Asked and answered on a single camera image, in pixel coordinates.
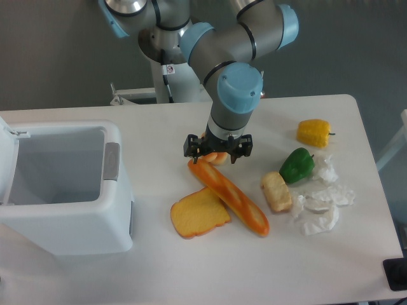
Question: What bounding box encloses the orange toast slice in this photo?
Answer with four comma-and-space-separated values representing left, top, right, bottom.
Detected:
170, 187, 231, 239

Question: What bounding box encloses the green bell pepper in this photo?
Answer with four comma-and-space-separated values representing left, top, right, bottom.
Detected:
279, 147, 315, 184

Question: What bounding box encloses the knotted bread roll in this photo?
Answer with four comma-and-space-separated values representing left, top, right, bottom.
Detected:
202, 152, 229, 165

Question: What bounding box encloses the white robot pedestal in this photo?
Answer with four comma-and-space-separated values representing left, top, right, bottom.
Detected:
137, 25, 212, 104

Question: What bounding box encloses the white plastic bin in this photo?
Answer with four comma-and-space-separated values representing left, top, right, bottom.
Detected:
1, 120, 134, 255

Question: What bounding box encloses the yellow bell pepper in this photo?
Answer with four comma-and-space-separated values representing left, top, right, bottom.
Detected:
296, 119, 335, 148

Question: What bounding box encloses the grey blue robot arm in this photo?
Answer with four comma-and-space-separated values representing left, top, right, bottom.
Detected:
99, 1, 299, 161

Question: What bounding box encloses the pale rectangular bread piece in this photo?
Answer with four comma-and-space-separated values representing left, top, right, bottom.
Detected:
261, 172, 293, 213

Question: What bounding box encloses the white metal base frame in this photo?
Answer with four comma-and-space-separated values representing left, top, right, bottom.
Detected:
109, 70, 265, 107

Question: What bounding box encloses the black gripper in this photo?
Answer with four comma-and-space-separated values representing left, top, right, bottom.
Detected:
183, 133, 253, 164

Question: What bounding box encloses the crumpled white tissue paper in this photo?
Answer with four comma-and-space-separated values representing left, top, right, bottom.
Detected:
289, 154, 355, 236

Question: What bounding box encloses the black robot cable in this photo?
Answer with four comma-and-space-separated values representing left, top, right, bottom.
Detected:
160, 49, 175, 103

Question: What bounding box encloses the black device at edge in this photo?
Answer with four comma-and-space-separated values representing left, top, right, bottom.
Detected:
383, 258, 406, 291

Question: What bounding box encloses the long orange baguette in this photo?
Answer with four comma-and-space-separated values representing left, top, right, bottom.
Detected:
188, 159, 270, 237

